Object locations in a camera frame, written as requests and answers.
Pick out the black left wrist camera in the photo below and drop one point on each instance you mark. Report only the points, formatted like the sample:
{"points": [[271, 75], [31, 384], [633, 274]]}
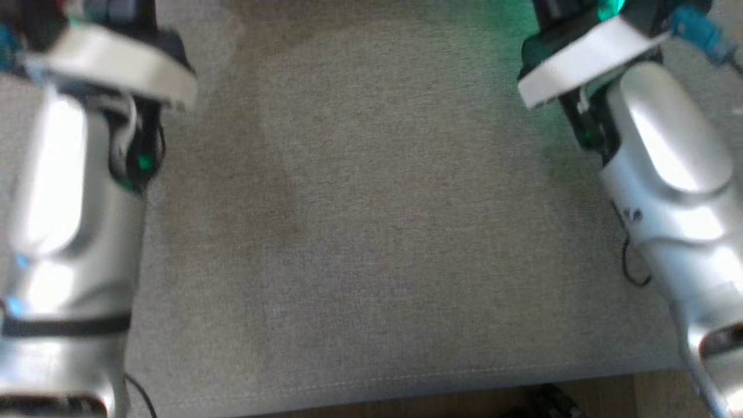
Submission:
{"points": [[32, 14]]}

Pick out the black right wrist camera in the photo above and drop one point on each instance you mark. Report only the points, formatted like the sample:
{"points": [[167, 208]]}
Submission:
{"points": [[656, 11]]}

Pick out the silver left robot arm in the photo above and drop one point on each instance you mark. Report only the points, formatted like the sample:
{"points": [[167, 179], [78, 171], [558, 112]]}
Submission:
{"points": [[58, 203]]}

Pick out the large grey sofa seat cushion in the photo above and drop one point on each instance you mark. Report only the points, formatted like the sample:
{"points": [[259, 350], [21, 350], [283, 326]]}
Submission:
{"points": [[371, 203]]}

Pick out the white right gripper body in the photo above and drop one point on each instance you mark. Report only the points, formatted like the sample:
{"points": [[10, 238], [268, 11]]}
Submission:
{"points": [[586, 58]]}

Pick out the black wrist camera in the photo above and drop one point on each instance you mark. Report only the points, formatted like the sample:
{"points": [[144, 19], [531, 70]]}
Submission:
{"points": [[656, 11], [32, 14]]}

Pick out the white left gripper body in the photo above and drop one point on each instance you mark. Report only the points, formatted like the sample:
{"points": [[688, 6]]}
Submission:
{"points": [[116, 64]]}

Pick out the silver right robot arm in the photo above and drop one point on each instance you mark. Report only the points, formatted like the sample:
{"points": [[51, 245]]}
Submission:
{"points": [[667, 145]]}

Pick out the dark robot base part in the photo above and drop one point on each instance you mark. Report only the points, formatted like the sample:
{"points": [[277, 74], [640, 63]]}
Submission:
{"points": [[551, 403]]}

